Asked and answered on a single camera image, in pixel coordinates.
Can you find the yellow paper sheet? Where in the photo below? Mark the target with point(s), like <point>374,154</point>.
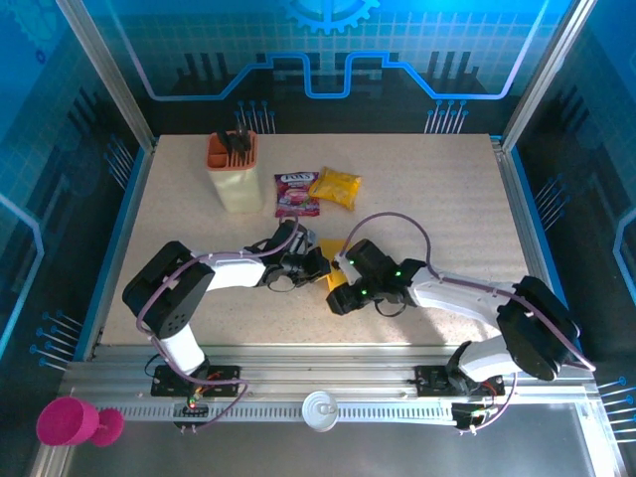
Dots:
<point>332,247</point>

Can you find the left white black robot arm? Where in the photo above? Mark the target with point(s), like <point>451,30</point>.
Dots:
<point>169,298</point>

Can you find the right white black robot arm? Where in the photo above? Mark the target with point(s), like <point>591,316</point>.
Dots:
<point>536,333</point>

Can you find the purple candy bag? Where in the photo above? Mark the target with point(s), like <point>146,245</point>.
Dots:
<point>295,194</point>

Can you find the yellow snack bag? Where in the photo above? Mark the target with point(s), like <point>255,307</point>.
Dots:
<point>338,186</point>

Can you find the orange cream utensil holder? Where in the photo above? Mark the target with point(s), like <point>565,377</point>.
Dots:
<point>238,189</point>

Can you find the black plastic utensil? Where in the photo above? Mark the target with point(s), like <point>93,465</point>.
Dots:
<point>243,141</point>
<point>226,140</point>

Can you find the small circuit board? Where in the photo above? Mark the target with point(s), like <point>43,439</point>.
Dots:
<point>467,415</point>
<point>196,410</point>

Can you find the pink plastic goblet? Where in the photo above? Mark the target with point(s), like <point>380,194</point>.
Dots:
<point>64,422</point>

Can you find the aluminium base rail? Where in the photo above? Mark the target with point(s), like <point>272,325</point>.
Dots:
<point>323,372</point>

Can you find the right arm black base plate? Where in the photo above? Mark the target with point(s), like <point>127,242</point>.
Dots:
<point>429,380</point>

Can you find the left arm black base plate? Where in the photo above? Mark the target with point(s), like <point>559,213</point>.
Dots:
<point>223,380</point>

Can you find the blue-edged aluminium side rail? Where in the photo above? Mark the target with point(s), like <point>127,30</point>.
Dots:
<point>116,248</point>
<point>525,223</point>

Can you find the aluminium upright post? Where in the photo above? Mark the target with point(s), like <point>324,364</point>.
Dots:
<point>541,74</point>
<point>111,74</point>

